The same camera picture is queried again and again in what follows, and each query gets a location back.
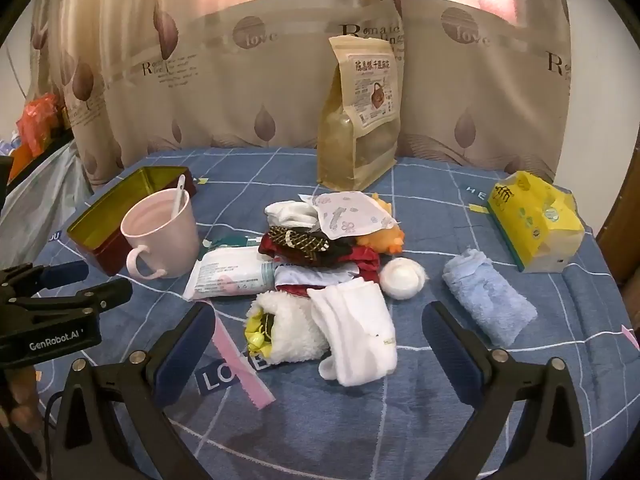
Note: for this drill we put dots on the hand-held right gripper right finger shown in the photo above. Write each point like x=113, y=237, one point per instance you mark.
x=452, y=355

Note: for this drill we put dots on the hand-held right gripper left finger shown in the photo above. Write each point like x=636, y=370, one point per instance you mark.
x=186, y=355

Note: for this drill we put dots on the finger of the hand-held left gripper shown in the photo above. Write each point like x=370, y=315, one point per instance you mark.
x=62, y=273
x=95, y=296

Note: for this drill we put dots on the red gold tin box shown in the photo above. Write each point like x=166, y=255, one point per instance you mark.
x=95, y=240

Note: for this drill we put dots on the light blue towel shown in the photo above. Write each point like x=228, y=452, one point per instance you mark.
x=485, y=295

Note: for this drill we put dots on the white plastic snack packet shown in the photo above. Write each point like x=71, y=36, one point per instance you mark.
x=225, y=275

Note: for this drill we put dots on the white cotton ball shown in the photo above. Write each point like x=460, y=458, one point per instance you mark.
x=400, y=280

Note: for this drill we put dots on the white sock pair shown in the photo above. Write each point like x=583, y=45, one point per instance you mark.
x=360, y=335

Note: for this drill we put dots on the white fluffy yellow sock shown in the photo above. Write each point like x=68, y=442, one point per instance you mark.
x=295, y=330

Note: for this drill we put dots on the white floral pad packet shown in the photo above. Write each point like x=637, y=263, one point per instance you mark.
x=350, y=215

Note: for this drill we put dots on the white cloth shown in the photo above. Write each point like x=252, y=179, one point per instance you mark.
x=290, y=212

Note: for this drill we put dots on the person's left hand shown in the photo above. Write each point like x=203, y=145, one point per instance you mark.
x=22, y=400

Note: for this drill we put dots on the white plastic bag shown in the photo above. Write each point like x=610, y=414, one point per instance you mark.
x=45, y=190

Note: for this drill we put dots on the pink cup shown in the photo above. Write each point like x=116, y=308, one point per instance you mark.
x=160, y=240

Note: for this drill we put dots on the white spoon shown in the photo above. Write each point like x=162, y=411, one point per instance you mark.
x=178, y=197

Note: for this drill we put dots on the orange plush toy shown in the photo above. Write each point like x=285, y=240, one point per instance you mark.
x=385, y=240

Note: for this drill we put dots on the orange plastic bag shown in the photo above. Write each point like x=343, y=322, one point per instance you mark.
x=37, y=120

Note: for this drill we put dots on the yellow tissue pack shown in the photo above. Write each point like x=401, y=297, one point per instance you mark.
x=530, y=220

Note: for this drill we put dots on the blue checked bedsheet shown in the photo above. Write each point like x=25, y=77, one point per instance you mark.
x=425, y=200

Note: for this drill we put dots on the black gold patterned cloth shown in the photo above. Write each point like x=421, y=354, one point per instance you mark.
x=300, y=242

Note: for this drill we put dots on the kraft paper food pouch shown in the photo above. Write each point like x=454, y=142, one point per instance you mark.
x=360, y=150

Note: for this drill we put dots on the beige leaf print curtain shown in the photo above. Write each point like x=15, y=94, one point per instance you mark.
x=225, y=85

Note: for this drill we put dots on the brown wooden frame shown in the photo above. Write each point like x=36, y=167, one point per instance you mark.
x=622, y=240

